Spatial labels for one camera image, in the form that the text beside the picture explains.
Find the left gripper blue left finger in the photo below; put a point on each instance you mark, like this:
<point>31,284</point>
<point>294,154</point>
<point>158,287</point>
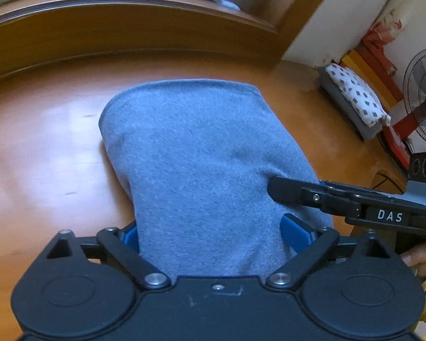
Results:
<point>122,249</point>

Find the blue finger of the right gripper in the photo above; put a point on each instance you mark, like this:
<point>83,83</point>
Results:
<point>348,187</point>
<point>328,199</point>

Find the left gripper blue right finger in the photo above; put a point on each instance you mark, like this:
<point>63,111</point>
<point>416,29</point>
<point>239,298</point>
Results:
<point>311,246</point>

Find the grey-blue sweatpants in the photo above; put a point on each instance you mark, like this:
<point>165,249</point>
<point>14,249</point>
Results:
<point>195,157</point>

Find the person's right hand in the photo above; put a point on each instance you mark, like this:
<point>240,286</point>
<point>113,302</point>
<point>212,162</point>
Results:
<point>416,257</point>

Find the white grey patterned folded cloth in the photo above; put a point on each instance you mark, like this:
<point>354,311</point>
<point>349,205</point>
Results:
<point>355,98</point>

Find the red white electric fan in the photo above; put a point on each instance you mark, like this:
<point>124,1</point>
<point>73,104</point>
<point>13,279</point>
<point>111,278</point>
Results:
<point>414,98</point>

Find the white window latch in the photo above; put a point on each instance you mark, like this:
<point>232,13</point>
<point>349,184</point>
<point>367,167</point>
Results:
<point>229,5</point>

